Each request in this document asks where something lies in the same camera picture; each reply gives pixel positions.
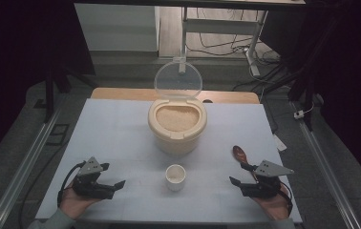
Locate clear round container lid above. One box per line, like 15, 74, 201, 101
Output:
154, 60, 203, 100

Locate white paper tag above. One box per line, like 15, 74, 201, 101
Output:
272, 134, 288, 153

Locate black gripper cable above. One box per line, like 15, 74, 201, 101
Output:
278, 180, 294, 215
56, 160, 87, 208

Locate dark curtain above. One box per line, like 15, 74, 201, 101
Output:
0, 0, 96, 173
259, 0, 361, 196

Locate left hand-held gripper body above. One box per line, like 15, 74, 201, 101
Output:
72, 156, 115, 200

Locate brown wooden spoon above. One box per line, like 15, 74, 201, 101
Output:
232, 145, 260, 184

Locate black stand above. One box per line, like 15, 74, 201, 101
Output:
264, 18, 340, 132
43, 61, 97, 124

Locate small white cup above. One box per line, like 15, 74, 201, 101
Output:
164, 163, 187, 193

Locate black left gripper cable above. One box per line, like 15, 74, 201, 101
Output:
56, 160, 87, 208

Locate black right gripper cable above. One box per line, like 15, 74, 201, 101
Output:
278, 180, 294, 215

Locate aluminium rail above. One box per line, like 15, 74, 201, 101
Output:
291, 100, 361, 229
0, 106, 64, 229

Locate person's left hand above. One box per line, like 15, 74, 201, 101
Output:
58, 181, 103, 220

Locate black floor cables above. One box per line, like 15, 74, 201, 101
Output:
186, 8, 283, 66

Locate pale blue table mat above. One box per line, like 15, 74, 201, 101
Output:
34, 97, 303, 224

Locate person's right hand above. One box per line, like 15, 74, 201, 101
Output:
251, 184, 294, 221

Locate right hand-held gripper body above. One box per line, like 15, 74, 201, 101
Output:
239, 159, 295, 200

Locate rice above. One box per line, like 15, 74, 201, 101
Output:
155, 105, 200, 133

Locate white panel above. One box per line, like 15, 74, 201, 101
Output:
74, 3, 160, 52

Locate black floor frame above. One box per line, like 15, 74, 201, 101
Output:
45, 123, 71, 147

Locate beige rice container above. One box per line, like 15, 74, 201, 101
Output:
147, 97, 208, 156

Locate white metal desk frame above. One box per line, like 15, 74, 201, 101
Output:
179, 6, 269, 77

